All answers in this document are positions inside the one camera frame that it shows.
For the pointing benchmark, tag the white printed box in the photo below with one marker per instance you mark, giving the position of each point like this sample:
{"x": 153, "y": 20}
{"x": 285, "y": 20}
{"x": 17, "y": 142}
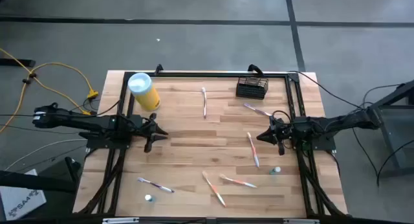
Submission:
{"x": 19, "y": 201}

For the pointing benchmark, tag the orange white toothbrush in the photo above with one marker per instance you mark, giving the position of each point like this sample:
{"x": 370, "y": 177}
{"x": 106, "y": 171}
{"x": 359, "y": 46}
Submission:
{"x": 213, "y": 188}
{"x": 237, "y": 181}
{"x": 253, "y": 150}

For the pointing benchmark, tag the white purple toothbrush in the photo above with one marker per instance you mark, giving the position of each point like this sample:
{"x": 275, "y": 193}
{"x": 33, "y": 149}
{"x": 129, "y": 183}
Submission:
{"x": 257, "y": 110}
{"x": 204, "y": 104}
{"x": 155, "y": 184}

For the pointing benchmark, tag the black aluminium table frame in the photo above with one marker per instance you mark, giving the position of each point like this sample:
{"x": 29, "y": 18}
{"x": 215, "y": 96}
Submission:
{"x": 210, "y": 74}

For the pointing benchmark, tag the black stand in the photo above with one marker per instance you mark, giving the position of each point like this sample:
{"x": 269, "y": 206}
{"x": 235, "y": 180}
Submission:
{"x": 32, "y": 182}

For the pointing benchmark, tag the silver bracket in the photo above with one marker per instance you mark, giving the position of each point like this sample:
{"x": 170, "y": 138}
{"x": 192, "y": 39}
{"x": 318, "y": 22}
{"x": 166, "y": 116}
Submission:
{"x": 300, "y": 221}
{"x": 119, "y": 220}

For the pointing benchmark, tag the black table clamp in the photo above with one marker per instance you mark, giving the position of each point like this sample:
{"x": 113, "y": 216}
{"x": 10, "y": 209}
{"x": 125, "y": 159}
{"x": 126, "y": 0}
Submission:
{"x": 158, "y": 68}
{"x": 255, "y": 68}

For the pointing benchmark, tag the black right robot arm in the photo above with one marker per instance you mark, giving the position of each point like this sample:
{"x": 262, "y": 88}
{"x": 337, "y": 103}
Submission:
{"x": 339, "y": 123}

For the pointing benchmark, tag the yellow cylindrical can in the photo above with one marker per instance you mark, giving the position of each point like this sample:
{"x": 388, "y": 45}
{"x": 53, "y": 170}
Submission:
{"x": 145, "y": 94}

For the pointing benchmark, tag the black floor bar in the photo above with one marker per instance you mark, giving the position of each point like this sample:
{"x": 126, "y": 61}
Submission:
{"x": 16, "y": 62}

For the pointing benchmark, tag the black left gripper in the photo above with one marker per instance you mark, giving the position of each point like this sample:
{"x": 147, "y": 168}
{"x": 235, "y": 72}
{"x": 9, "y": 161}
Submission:
{"x": 142, "y": 128}

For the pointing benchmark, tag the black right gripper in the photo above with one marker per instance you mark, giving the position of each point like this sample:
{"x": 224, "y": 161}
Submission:
{"x": 288, "y": 130}

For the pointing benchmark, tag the black metal cart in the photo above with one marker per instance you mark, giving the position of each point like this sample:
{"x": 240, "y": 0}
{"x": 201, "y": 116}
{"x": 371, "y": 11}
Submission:
{"x": 395, "y": 94}

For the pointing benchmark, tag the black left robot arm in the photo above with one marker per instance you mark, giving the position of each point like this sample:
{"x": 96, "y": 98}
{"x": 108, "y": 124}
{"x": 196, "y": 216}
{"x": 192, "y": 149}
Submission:
{"x": 81, "y": 122}

